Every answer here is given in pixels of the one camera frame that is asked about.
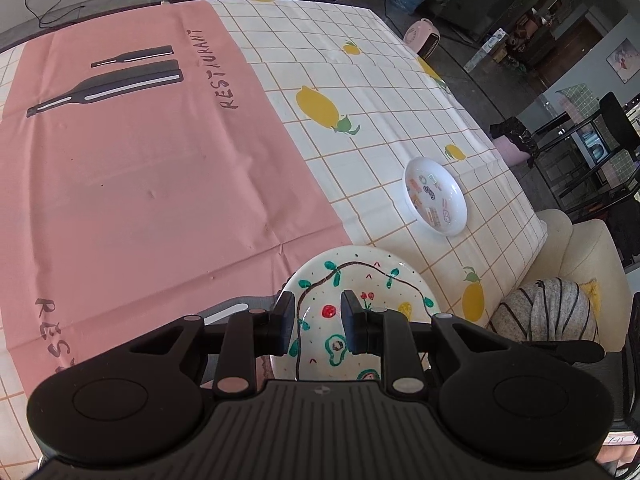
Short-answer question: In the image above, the black dining chair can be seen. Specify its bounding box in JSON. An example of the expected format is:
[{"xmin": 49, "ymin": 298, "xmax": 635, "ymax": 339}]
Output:
[{"xmin": 527, "ymin": 92, "xmax": 639, "ymax": 219}]

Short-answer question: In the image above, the white fruit-painted ceramic plate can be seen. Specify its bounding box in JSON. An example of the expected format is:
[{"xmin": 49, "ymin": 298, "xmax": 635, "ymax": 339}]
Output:
[{"xmin": 271, "ymin": 245, "xmax": 439, "ymax": 380}]

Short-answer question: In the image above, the cream sofa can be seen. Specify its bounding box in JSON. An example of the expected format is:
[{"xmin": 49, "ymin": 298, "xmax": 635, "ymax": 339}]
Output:
[{"xmin": 523, "ymin": 209, "xmax": 632, "ymax": 352}]

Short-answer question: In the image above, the pink space heater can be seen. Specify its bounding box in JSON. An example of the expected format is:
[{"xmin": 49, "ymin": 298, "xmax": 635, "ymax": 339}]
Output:
[{"xmin": 404, "ymin": 18, "xmax": 440, "ymax": 60}]

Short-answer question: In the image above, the small white sticker plate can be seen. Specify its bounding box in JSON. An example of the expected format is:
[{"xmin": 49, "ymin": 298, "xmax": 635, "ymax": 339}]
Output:
[{"xmin": 404, "ymin": 156, "xmax": 468, "ymax": 237}]

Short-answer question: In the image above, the grey striped cushion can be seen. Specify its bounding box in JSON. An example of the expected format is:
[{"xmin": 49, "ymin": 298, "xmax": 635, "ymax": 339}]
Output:
[{"xmin": 488, "ymin": 278, "xmax": 600, "ymax": 342}]

